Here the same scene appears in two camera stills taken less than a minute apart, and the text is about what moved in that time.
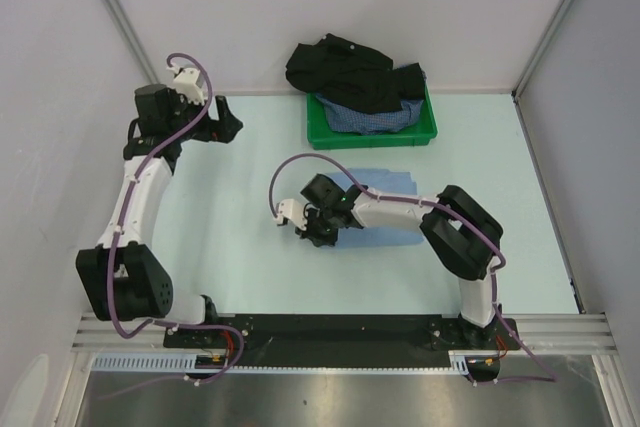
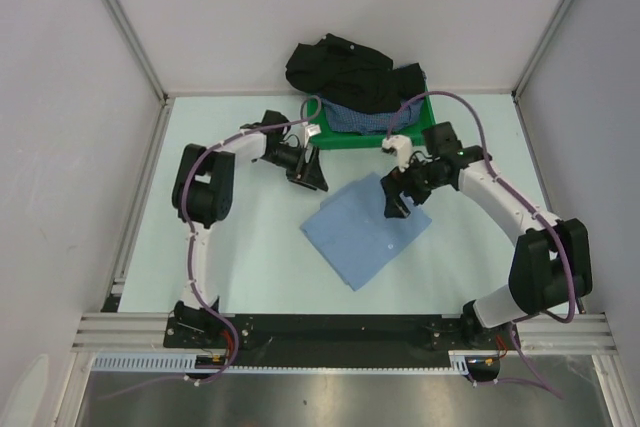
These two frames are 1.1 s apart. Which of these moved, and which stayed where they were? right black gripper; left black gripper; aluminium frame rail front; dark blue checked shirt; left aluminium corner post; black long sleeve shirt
Moved: left black gripper; right black gripper
Stayed: dark blue checked shirt; aluminium frame rail front; left aluminium corner post; black long sleeve shirt
